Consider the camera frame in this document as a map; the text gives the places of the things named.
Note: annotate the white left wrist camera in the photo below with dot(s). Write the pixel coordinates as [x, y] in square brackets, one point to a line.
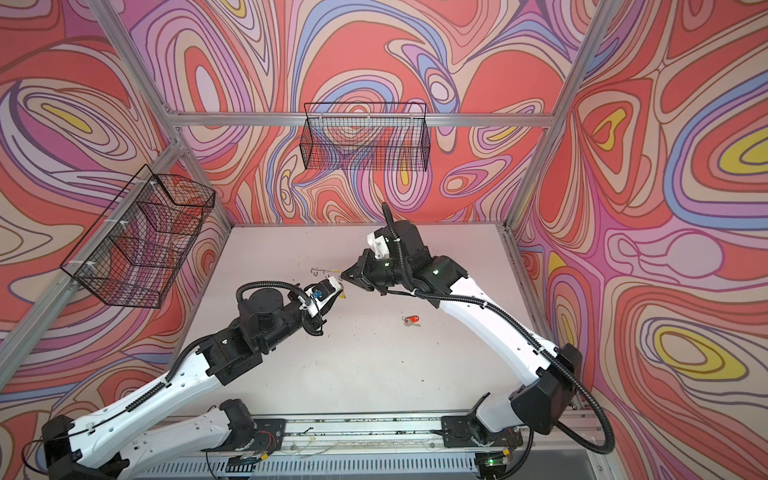
[323, 295]

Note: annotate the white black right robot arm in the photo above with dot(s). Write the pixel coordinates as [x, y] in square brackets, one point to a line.
[396, 256]

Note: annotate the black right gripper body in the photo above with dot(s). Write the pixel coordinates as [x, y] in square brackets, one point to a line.
[379, 273]

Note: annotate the grey keyring with yellow grip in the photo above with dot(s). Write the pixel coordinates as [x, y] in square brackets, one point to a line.
[317, 272]

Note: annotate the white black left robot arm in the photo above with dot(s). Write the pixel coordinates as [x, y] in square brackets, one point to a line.
[126, 439]

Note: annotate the key with red tag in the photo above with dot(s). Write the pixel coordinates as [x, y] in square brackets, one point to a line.
[411, 321]

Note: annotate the black wire basket back wall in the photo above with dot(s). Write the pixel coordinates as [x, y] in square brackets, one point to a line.
[365, 136]

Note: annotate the black wire basket left wall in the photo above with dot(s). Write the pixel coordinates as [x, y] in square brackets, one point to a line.
[138, 254]

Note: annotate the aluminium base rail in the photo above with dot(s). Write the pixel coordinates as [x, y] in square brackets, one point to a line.
[337, 446]

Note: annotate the black wire basket wall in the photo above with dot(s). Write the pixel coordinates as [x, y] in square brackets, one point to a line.
[138, 254]
[365, 136]

